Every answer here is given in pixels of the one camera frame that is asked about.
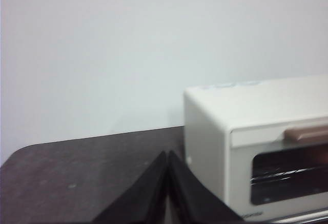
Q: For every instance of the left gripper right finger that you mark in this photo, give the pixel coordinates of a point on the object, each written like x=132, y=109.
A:
x=194, y=198

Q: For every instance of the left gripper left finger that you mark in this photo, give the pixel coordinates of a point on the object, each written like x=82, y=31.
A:
x=141, y=198

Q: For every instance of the cream Toshiba toaster oven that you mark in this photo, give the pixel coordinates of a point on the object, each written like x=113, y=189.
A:
x=207, y=131

